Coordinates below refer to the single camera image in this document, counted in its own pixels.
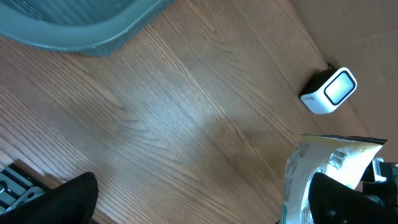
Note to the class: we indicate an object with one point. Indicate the gold blue wipes packet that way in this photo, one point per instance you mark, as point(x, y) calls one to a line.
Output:
point(343, 159)

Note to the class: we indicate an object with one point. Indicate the white barcode scanner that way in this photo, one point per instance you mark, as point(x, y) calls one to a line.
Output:
point(328, 89)

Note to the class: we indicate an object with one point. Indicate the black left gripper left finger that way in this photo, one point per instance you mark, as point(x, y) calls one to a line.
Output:
point(73, 202)

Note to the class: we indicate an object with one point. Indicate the grey plastic shopping basket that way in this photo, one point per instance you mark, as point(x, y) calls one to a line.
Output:
point(91, 27)

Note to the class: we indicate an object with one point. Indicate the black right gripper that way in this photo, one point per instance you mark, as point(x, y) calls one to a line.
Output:
point(380, 182)

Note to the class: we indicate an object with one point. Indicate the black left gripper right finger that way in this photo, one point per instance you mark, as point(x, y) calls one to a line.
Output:
point(332, 202)

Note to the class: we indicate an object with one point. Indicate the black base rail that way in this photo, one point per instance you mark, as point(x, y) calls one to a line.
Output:
point(18, 188)

